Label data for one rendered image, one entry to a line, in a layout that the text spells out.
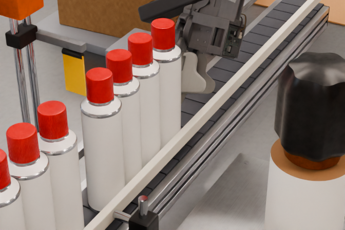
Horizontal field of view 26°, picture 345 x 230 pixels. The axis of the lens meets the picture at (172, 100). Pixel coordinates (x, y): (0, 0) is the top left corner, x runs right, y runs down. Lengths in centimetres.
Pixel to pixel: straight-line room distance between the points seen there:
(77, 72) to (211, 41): 26
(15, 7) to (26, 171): 18
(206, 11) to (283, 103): 37
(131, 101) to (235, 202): 20
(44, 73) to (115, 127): 51
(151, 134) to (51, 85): 39
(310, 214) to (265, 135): 46
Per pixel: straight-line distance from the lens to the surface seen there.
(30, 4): 88
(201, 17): 109
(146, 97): 101
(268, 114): 130
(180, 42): 109
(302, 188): 79
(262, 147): 122
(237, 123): 125
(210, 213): 101
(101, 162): 96
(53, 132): 86
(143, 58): 99
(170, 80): 105
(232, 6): 109
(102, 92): 91
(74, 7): 152
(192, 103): 123
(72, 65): 90
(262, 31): 146
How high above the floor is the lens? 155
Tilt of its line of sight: 33 degrees down
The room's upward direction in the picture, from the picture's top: straight up
